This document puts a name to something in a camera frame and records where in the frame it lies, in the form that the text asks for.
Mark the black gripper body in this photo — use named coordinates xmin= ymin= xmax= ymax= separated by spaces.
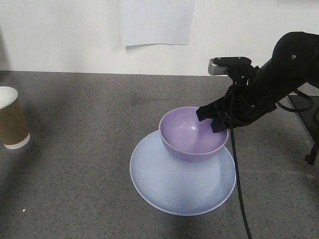
xmin=219 ymin=72 xmax=277 ymax=129

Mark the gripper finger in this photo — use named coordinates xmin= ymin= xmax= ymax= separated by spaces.
xmin=211 ymin=118 xmax=231 ymax=133
xmin=196 ymin=98 xmax=225 ymax=121

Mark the purple plastic bowl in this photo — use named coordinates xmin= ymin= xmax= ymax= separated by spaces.
xmin=159 ymin=106 xmax=229 ymax=163

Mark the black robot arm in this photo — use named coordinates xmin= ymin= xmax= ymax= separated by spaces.
xmin=196 ymin=32 xmax=319 ymax=132

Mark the light blue plate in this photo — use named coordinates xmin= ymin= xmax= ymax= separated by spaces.
xmin=130 ymin=131 xmax=236 ymax=216

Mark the brown paper cup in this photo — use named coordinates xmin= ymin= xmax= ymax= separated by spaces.
xmin=0 ymin=86 xmax=30 ymax=149

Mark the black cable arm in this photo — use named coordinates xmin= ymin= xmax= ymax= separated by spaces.
xmin=228 ymin=74 xmax=253 ymax=239

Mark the white paper sheet on wall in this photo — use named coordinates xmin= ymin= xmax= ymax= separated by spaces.
xmin=120 ymin=0 xmax=195 ymax=46

